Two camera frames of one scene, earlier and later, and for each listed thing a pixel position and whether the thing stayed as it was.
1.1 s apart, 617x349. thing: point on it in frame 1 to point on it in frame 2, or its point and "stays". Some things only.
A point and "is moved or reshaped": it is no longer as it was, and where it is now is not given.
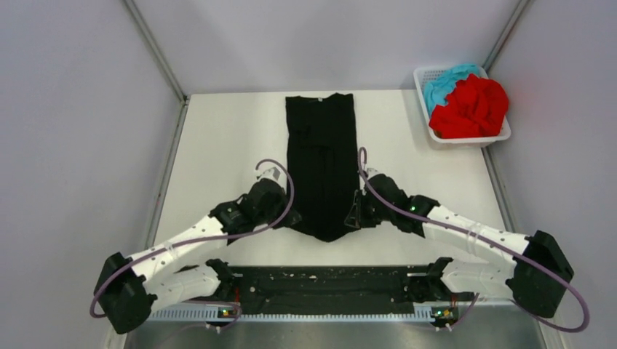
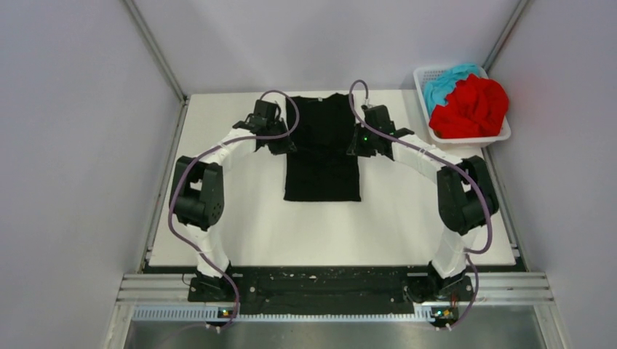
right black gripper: [357, 217] to [356, 148]
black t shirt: [323, 175] is moved or reshaped
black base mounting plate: [334, 289] stays
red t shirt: [476, 108] stays
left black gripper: [292, 217] to [284, 146]
